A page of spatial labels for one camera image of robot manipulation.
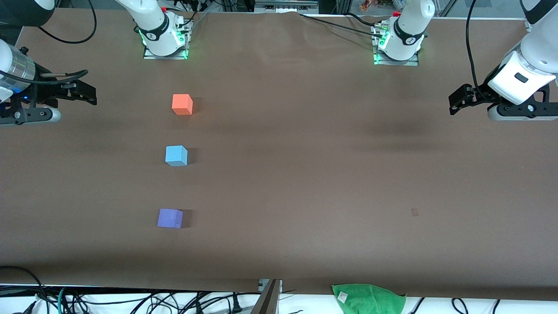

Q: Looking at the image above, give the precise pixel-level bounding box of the brown table cover sheet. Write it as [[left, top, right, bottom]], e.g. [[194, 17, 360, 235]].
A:
[[0, 8, 558, 301]]

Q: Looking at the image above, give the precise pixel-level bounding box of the grey device box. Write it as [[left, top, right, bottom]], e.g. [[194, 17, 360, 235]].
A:
[[254, 0, 320, 14]]

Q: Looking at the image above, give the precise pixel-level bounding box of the aluminium profile post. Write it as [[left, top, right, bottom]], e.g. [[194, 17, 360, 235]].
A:
[[251, 279, 283, 314]]

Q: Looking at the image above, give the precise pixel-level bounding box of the thick black cable loop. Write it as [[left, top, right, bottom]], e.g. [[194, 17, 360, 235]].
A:
[[0, 265, 46, 314]]

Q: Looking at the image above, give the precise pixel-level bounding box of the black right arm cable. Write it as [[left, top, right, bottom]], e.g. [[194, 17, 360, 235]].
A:
[[37, 0, 97, 44]]

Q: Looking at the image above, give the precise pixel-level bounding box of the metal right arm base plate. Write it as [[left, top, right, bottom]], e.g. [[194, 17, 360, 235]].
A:
[[143, 20, 192, 60]]

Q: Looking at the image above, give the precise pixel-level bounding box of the colourful toy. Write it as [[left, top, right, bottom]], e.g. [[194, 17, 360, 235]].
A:
[[360, 0, 393, 12]]

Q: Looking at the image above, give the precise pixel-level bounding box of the light blue foam block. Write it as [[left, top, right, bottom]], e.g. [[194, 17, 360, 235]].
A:
[[165, 145, 188, 167]]

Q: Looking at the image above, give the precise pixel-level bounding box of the purple foam block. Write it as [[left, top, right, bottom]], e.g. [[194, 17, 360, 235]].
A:
[[157, 208, 184, 229]]

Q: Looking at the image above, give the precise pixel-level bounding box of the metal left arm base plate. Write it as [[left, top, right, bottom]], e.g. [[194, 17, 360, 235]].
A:
[[371, 24, 420, 67]]

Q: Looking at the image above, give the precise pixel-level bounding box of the black cable on table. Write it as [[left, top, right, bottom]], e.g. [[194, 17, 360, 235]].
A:
[[299, 13, 384, 39]]

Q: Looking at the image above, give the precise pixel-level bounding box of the orange foam block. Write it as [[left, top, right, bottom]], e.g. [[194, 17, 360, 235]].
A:
[[171, 94, 194, 116]]

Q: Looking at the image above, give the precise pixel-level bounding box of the green cloth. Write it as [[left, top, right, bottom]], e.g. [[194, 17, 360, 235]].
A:
[[331, 283, 407, 314]]

